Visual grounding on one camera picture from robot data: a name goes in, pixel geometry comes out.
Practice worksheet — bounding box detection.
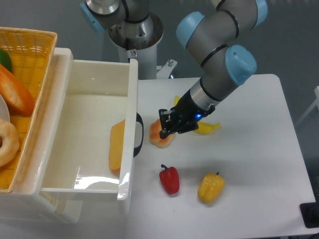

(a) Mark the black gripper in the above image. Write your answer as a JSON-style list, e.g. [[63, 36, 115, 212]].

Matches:
[[159, 91, 215, 139]]

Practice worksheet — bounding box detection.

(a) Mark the white top drawer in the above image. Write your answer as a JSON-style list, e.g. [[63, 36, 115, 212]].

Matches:
[[40, 59, 142, 214]]

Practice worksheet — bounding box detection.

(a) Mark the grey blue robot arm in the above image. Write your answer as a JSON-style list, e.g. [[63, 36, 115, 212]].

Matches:
[[80, 0, 268, 139]]

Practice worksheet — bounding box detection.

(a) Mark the white drawer cabinet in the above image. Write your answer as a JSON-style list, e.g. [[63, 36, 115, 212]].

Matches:
[[0, 48, 82, 223]]

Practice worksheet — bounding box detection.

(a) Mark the knotted bread roll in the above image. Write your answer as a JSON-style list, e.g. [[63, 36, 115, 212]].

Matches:
[[149, 119, 175, 149]]

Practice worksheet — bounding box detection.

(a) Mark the yellow banana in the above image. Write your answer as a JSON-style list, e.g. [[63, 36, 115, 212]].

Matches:
[[173, 96, 221, 135]]

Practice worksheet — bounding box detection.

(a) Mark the orange cheese wedge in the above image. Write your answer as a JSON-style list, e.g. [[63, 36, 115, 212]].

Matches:
[[109, 120, 125, 171]]

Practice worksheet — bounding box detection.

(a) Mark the red bell pepper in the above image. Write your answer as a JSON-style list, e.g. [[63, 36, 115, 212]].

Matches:
[[159, 164, 180, 195]]

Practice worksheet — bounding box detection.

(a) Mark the yellow bell pepper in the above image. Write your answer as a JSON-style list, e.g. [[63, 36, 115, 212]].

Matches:
[[197, 172, 225, 204]]

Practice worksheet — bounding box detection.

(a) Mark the orange baguette bread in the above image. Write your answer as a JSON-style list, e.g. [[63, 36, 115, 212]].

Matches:
[[0, 65, 35, 117]]

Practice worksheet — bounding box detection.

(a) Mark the yellow woven basket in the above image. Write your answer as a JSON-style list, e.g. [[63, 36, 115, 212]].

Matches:
[[0, 27, 57, 193]]

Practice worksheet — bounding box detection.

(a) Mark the tan bagel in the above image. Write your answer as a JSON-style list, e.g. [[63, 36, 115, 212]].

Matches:
[[0, 119, 19, 166]]

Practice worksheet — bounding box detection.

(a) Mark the white plate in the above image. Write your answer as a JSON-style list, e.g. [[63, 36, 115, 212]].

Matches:
[[0, 95, 10, 122]]

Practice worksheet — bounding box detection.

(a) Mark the green pepper in basket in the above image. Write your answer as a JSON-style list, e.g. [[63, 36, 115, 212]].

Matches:
[[0, 49, 12, 73]]

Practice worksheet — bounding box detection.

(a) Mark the black device at edge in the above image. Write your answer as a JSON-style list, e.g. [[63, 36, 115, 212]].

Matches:
[[300, 202, 319, 229]]

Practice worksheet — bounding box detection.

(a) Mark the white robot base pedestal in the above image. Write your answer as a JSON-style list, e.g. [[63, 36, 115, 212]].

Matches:
[[108, 12, 177, 80]]

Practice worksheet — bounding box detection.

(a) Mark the white chair frame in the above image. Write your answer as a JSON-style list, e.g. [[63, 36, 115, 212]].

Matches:
[[300, 86, 319, 121]]

